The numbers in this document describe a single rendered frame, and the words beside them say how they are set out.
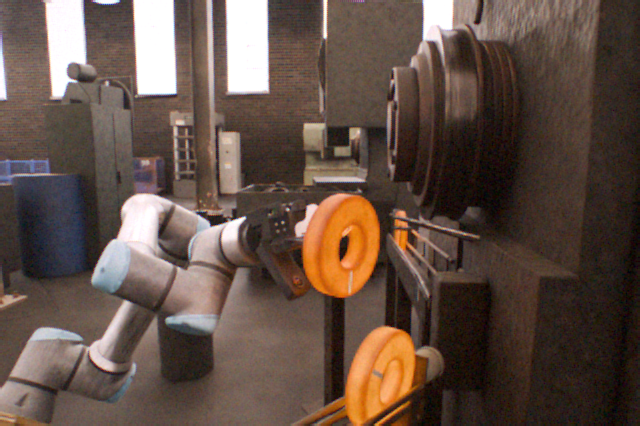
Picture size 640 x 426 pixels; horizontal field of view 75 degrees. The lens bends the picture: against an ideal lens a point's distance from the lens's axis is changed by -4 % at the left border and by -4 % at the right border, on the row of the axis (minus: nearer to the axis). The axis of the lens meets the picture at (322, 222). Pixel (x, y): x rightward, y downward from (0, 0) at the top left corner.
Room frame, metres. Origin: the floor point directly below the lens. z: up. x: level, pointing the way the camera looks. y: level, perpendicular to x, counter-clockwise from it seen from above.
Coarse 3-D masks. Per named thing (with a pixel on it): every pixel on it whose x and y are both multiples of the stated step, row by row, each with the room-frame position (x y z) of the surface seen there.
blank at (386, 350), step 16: (368, 336) 0.60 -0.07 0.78; (384, 336) 0.59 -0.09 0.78; (400, 336) 0.62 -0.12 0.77; (368, 352) 0.57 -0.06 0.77; (384, 352) 0.58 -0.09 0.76; (400, 352) 0.62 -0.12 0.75; (352, 368) 0.57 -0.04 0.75; (368, 368) 0.55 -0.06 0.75; (384, 368) 0.58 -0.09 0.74; (400, 368) 0.63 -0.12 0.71; (352, 384) 0.56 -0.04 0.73; (368, 384) 0.55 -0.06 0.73; (384, 384) 0.63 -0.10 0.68; (400, 384) 0.62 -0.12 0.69; (352, 400) 0.55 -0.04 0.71; (368, 400) 0.55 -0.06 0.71; (384, 400) 0.60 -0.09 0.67; (352, 416) 0.56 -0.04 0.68; (368, 416) 0.55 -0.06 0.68
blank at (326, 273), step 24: (312, 216) 0.62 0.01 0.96; (336, 216) 0.61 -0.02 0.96; (360, 216) 0.66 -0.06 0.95; (312, 240) 0.59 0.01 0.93; (336, 240) 0.61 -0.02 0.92; (360, 240) 0.67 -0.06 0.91; (312, 264) 0.59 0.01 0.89; (336, 264) 0.61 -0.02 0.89; (360, 264) 0.66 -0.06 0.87; (336, 288) 0.62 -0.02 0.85; (360, 288) 0.66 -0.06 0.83
